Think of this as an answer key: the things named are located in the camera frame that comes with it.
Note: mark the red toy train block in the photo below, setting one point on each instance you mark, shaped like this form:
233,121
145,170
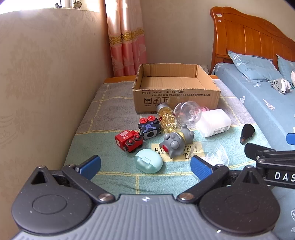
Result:
125,138

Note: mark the white wall socket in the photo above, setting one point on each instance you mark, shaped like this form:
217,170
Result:
204,68

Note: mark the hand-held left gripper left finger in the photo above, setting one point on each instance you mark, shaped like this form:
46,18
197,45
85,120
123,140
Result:
91,165

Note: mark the clear plastic cup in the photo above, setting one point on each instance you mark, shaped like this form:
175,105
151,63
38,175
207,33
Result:
214,152

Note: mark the orange wooden headboard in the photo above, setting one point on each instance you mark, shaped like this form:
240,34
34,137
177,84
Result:
242,34

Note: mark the crumpled grey white cloth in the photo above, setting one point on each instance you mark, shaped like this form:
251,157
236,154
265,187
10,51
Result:
281,85

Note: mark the black oval gadget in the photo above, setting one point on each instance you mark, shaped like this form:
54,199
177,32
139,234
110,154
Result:
247,132

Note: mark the blue flower-print pillow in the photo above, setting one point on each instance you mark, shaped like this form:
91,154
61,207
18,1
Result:
253,67
287,67

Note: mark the grey toy figure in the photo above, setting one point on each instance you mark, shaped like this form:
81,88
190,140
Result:
172,143

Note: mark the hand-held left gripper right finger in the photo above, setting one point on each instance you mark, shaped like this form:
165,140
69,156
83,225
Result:
200,168

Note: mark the blue leaf-print bedsheet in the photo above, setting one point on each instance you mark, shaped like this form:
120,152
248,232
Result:
253,99

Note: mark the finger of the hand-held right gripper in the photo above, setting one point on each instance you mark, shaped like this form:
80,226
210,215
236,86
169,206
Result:
255,151
291,139

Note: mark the white plastic bottle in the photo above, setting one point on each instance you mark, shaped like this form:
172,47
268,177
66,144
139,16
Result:
212,123

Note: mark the black toy cube red buttons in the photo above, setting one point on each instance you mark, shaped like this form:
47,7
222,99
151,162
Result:
148,129

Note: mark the gold glitter bottle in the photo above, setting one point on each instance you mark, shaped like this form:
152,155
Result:
168,117

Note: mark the window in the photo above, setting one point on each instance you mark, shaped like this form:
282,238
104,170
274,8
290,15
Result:
92,4

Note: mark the clear glass bulb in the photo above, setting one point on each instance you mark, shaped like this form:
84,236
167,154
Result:
184,110

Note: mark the cardboard box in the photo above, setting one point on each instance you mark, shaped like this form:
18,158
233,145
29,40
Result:
179,98

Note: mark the pink gold-trimmed curtain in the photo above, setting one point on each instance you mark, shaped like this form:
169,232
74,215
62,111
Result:
126,46

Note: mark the mint green earbud case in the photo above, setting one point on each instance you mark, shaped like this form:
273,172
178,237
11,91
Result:
147,161

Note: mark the small pink cap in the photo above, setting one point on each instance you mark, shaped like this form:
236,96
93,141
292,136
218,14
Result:
205,109

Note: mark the small round clock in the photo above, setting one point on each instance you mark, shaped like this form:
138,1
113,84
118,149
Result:
77,4

